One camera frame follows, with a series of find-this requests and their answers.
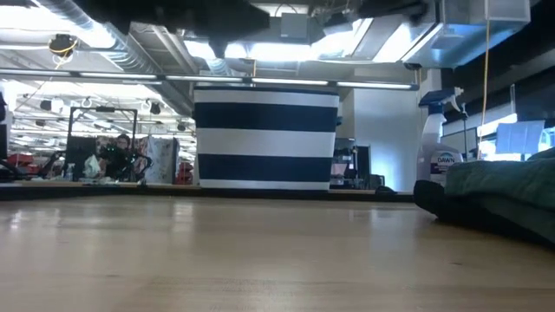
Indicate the black screen panel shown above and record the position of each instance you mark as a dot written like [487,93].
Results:
[80,154]

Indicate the dark green garment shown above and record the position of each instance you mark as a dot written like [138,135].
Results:
[511,182]

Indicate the spray bottle with blue head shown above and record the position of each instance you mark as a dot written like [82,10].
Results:
[433,143]

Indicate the long ceiling light bar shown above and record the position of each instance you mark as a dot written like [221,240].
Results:
[208,78]

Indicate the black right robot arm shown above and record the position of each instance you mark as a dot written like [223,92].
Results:
[394,8]

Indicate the black aluminium table frame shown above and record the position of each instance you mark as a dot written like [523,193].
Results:
[173,193]

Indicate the floral hanging cloth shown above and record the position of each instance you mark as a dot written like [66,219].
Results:
[141,149]

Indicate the black background frame rig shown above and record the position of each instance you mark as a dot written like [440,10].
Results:
[70,125]

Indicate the person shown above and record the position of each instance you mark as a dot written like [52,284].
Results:
[121,158]

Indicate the rectangular metal air duct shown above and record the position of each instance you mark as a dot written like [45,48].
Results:
[455,43]

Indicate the navy white striped fabric bin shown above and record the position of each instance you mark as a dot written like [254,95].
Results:
[264,143]

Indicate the grey ceiling box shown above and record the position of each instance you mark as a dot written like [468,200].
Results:
[295,26]

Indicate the white board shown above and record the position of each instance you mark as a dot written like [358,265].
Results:
[520,136]

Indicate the white hanging cloth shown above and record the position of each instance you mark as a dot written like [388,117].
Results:
[162,158]

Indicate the silver spiral air duct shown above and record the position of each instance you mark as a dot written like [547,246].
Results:
[126,52]

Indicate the black T-shirt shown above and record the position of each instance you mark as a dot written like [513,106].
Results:
[433,199]

